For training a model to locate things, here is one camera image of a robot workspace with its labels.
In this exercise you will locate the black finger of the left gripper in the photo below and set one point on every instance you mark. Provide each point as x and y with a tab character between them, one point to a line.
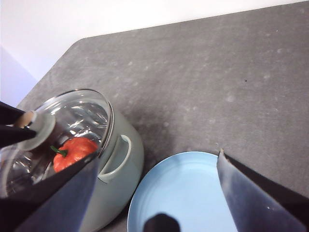
14	135
10	114

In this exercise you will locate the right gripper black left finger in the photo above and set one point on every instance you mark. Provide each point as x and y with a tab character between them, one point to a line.
60	200

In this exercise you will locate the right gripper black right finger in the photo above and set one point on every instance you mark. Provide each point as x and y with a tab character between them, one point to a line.
260	207

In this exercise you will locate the orange pumpkin with green stem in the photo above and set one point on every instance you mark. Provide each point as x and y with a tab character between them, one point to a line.
74	152

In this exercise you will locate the glass lid with green knob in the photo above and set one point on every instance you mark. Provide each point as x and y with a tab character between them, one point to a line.
84	113

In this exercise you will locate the pale green electric steamer pot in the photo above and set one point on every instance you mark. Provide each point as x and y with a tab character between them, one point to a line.
120	193

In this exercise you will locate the blue round plate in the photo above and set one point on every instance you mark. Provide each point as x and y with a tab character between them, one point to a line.
181	188

